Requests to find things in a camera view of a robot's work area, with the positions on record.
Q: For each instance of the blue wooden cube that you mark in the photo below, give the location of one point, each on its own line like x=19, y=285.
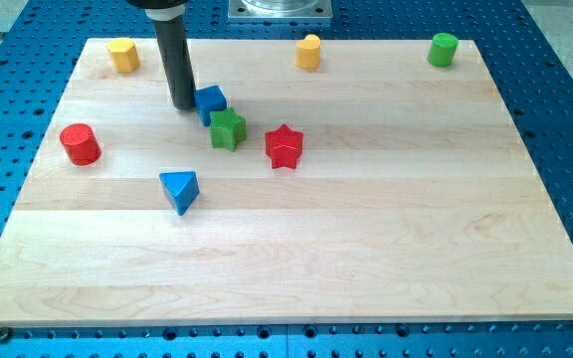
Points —
x=207, y=100

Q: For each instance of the black robot arm end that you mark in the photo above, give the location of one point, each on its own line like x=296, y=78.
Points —
x=156, y=4

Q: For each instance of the red wooden star block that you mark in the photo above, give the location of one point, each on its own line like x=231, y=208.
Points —
x=284, y=147

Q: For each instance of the green wooden star block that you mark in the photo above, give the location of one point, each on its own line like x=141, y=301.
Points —
x=227, y=129

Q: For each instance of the light wooden board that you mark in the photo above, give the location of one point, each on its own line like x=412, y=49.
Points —
x=414, y=198

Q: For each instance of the blue wooden triangle block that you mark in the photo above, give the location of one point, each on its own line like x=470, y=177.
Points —
x=180, y=189

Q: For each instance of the yellow wooden heart block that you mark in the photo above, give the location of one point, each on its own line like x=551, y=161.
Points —
x=307, y=52

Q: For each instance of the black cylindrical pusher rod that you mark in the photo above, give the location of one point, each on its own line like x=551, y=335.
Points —
x=171, y=38

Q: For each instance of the green wooden cylinder block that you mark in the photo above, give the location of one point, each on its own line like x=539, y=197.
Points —
x=442, y=50

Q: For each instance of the yellow wooden hexagon block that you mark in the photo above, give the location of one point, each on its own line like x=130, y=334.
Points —
x=123, y=54

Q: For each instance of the red wooden cylinder block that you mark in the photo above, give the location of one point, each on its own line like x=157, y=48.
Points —
x=80, y=144

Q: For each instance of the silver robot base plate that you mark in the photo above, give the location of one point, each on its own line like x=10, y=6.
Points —
x=263, y=10

